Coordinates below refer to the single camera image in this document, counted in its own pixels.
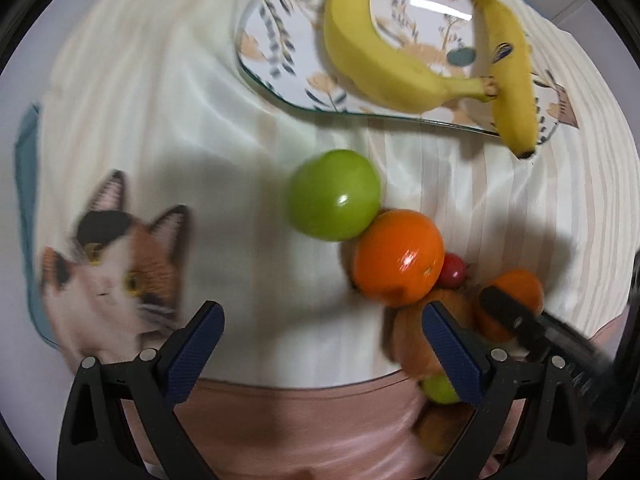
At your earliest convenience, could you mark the small orange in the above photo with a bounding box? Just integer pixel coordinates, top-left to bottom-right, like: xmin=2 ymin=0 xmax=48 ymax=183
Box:
xmin=472 ymin=269 xmax=546 ymax=343

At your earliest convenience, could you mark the large yellow banana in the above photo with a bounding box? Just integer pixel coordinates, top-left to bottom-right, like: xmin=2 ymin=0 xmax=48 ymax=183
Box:
xmin=322 ymin=0 xmax=501 ymax=116

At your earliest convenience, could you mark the small yellow banana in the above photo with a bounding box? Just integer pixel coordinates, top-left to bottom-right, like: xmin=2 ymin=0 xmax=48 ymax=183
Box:
xmin=454 ymin=0 xmax=543 ymax=161

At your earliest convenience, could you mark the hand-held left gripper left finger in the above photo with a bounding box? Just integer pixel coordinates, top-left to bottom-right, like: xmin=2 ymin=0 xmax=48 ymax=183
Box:
xmin=57 ymin=300 xmax=226 ymax=480

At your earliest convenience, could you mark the floral glass plate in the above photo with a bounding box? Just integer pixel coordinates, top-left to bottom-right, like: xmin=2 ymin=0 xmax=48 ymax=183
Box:
xmin=235 ymin=0 xmax=561 ymax=148

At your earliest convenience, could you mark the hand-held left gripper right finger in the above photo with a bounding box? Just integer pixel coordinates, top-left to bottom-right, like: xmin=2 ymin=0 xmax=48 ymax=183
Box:
xmin=421 ymin=300 xmax=588 ymax=480

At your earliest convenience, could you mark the brown leather blanket label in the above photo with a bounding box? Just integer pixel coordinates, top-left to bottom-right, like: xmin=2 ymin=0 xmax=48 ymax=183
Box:
xmin=547 ymin=70 xmax=578 ymax=128

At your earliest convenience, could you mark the brown pear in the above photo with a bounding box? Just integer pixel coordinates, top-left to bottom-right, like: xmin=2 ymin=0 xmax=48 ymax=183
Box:
xmin=382 ymin=287 xmax=481 ymax=381

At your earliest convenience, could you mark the teal pillow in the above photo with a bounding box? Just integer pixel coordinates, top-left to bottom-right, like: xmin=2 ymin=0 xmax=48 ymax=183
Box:
xmin=12 ymin=102 xmax=66 ymax=346

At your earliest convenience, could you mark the striped cat print blanket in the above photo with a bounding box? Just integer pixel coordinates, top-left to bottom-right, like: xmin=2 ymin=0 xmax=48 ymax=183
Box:
xmin=30 ymin=0 xmax=640 ymax=480

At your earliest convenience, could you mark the reddish brown fruit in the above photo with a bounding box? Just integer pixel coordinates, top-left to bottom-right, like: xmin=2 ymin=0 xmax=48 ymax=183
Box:
xmin=415 ymin=402 xmax=476 ymax=456

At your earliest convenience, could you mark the large orange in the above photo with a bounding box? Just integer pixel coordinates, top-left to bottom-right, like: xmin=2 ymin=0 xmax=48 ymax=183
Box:
xmin=351 ymin=209 xmax=446 ymax=308

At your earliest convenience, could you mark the green apple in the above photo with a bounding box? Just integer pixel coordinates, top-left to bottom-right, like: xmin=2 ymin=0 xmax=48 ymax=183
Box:
xmin=286 ymin=149 xmax=383 ymax=242
xmin=420 ymin=372 xmax=461 ymax=406

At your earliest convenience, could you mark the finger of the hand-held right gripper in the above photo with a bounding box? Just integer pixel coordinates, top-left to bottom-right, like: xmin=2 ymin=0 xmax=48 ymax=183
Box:
xmin=479 ymin=285 xmax=583 ymax=361

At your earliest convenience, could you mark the small red cherry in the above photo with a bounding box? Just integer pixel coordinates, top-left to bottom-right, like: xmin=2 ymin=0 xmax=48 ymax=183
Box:
xmin=437 ymin=252 xmax=471 ymax=291

